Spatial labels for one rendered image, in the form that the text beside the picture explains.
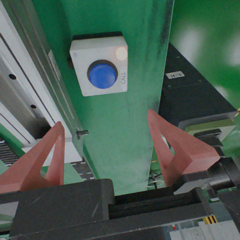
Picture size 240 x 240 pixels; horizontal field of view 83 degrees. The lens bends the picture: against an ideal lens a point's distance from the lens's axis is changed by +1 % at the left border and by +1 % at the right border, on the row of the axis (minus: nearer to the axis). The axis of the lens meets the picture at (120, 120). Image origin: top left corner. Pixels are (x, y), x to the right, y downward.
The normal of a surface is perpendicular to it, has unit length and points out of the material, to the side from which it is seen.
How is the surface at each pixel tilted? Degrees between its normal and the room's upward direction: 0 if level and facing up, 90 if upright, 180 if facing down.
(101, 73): 3
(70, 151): 0
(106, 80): 3
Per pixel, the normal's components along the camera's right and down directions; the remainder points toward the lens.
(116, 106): 0.14, 0.75
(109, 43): -0.04, -0.65
